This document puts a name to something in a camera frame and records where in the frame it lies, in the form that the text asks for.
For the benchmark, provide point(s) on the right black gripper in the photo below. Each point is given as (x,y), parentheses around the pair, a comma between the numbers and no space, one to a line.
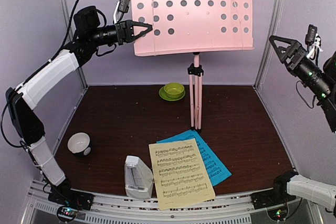
(294,48)

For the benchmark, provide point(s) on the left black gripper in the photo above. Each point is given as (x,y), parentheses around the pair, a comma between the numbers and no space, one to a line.
(125,31)

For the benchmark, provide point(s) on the pink music stand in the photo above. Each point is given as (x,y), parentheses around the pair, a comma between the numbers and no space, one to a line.
(193,26)

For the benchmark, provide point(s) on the blue sheet music page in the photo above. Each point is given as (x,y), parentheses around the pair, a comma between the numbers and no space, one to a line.
(216,170)

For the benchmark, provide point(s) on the yellow sheet music page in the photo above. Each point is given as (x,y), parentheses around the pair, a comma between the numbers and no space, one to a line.
(180,176)

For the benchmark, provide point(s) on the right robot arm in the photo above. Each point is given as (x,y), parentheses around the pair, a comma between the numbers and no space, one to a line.
(321,81)

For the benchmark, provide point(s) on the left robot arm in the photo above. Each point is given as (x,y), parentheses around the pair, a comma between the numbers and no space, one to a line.
(71,55)

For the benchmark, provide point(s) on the green plastic saucer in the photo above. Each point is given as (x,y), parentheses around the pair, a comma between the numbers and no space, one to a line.
(169,97)

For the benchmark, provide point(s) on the green plastic bowl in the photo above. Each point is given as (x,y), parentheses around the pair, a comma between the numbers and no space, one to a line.
(174,88)

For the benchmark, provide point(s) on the white and navy bowl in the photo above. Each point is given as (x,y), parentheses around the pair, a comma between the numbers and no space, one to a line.
(80,144)

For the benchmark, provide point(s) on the white metronome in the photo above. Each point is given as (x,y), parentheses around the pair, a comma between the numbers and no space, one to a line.
(138,178)

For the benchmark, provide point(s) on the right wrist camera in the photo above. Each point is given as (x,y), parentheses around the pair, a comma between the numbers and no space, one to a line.
(313,42)

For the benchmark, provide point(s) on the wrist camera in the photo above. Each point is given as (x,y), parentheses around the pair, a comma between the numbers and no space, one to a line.
(313,42)
(121,8)

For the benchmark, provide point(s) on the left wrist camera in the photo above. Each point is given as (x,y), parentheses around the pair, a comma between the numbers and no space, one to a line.
(121,8)

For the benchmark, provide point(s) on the right aluminium frame post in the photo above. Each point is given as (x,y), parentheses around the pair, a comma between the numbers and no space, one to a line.
(266,56)

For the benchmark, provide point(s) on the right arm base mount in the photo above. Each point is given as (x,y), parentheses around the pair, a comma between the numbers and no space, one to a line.
(273,203)

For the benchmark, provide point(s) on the front aluminium rail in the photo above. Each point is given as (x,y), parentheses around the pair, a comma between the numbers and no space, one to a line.
(229,208)

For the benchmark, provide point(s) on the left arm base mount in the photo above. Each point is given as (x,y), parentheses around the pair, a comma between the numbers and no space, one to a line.
(69,208)

